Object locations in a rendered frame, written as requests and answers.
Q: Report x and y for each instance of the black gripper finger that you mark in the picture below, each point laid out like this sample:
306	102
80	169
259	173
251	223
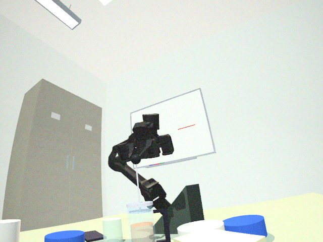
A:
131	150
150	150

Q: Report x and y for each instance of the blue cylinder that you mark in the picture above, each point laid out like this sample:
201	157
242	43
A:
247	224
65	236

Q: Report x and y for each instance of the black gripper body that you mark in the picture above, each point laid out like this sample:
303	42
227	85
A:
166	146

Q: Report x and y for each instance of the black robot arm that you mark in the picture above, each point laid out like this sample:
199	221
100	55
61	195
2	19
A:
150	189

